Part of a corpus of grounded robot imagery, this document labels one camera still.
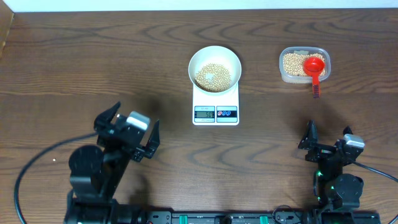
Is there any white digital kitchen scale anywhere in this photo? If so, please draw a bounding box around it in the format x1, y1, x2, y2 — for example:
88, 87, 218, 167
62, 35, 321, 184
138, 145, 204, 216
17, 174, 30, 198
192, 84, 239, 126

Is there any white round bowl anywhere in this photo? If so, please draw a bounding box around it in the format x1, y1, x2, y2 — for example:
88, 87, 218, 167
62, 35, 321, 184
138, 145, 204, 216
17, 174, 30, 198
188, 45, 242, 94

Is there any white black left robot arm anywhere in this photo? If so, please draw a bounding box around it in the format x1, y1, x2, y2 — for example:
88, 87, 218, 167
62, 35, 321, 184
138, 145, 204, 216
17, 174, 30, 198
64, 103, 160, 223

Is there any clear plastic soybean container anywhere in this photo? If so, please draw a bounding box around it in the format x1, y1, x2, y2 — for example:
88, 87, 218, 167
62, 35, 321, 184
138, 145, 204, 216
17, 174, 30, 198
279, 47, 331, 84

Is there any brown cardboard box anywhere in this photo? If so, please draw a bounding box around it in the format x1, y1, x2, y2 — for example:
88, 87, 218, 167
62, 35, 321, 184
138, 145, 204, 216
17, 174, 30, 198
0, 0, 14, 55

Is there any red plastic measuring scoop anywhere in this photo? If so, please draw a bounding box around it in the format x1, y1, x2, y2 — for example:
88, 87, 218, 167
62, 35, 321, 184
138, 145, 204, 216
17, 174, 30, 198
303, 57, 325, 98

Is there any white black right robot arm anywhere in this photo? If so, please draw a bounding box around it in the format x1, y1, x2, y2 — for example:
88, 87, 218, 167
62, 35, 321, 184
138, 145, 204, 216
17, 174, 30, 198
298, 120, 365, 223

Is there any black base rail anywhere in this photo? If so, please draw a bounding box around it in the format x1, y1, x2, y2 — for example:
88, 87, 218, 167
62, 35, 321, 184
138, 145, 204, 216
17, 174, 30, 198
135, 210, 381, 224

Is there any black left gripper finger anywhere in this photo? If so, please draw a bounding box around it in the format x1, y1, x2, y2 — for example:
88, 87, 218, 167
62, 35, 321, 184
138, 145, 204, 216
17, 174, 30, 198
145, 120, 160, 159
94, 101, 121, 131

